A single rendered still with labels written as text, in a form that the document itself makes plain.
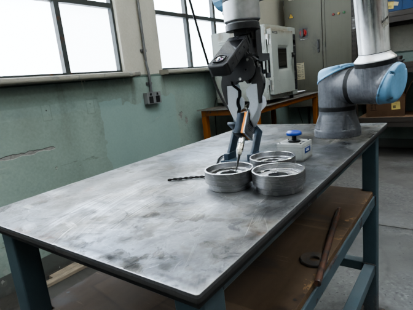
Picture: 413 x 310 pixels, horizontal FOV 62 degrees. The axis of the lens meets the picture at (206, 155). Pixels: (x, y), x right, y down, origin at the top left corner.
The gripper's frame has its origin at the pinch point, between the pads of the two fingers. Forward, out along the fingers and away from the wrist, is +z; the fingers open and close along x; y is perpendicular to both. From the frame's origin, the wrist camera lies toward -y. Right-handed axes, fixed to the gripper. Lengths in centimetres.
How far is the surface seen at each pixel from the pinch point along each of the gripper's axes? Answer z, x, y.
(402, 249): 93, -21, 137
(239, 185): 11.8, -1.4, -7.7
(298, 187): 12.3, -12.5, -4.6
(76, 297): 38, 37, -23
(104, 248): 13.3, 6.6, -35.8
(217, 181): 10.7, 2.5, -9.6
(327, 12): -73, 76, 381
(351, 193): 38, -8, 67
